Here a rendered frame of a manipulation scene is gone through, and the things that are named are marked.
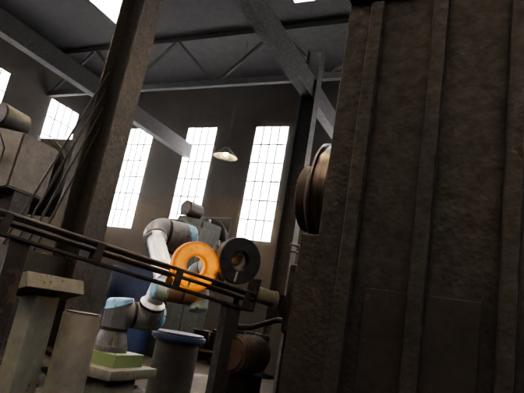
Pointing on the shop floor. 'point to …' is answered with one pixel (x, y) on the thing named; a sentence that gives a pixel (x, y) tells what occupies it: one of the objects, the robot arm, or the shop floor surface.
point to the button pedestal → (33, 328)
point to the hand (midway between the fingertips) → (238, 254)
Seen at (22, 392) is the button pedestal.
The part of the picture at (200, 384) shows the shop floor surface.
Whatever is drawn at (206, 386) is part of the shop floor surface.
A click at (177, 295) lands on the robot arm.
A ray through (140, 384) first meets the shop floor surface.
